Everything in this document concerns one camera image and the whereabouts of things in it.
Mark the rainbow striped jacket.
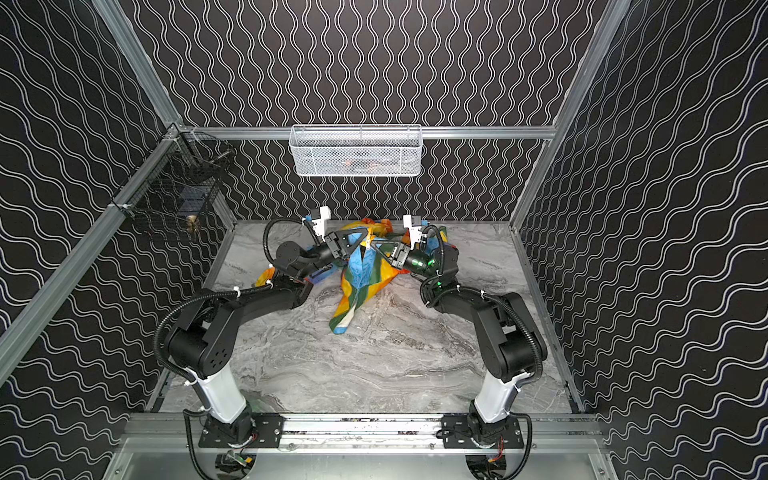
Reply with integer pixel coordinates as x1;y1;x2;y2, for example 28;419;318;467
254;219;458;334

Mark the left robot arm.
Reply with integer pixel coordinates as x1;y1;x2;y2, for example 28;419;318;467
153;227;369;446

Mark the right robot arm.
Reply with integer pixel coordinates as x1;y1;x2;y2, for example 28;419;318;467
371;240;548;445

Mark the small brass object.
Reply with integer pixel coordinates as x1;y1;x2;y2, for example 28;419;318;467
186;215;200;235

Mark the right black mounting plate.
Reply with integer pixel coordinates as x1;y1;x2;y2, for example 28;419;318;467
435;413;524;449

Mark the black mounting plate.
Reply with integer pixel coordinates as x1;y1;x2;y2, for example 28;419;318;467
435;413;524;449
198;411;285;448

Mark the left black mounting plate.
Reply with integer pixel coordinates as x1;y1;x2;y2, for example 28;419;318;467
198;411;285;448

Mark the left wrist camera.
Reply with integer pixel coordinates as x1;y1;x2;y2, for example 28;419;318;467
304;205;332;240

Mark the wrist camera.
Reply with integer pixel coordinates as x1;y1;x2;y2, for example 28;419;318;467
401;214;428;250
304;205;332;240

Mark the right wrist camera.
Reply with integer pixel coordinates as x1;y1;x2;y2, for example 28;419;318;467
401;214;428;250

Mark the white wire mesh basket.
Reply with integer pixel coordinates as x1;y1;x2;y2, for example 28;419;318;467
289;124;424;177

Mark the black wire basket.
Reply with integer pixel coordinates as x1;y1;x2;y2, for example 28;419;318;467
119;131;235;244

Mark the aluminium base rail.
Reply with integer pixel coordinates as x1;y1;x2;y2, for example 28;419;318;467
119;411;607;455

